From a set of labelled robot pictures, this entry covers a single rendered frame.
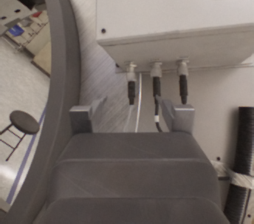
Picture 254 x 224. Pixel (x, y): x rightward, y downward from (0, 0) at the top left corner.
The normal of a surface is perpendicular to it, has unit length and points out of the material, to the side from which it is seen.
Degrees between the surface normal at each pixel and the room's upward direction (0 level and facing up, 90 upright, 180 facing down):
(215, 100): 90
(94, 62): 90
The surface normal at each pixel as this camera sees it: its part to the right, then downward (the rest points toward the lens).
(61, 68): -0.22, -0.13
